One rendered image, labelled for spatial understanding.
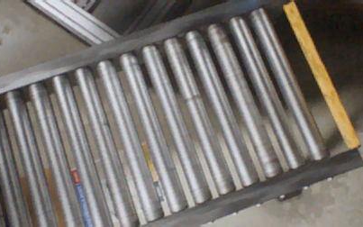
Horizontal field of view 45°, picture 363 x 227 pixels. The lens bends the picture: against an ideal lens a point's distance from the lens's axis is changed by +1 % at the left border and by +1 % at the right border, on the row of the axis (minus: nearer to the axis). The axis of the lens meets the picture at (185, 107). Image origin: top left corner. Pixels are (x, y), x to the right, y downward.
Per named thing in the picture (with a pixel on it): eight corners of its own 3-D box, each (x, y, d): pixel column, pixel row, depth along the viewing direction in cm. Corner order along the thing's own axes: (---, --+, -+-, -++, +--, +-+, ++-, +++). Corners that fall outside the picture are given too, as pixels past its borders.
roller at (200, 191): (159, 42, 124) (149, 40, 119) (218, 201, 112) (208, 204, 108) (147, 50, 126) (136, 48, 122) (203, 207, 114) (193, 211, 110)
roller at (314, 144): (262, 10, 128) (265, 2, 123) (329, 161, 116) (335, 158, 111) (246, 15, 127) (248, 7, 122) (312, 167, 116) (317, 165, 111)
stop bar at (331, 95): (293, 3, 123) (294, -1, 121) (360, 147, 112) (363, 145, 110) (282, 6, 122) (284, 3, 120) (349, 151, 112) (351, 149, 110)
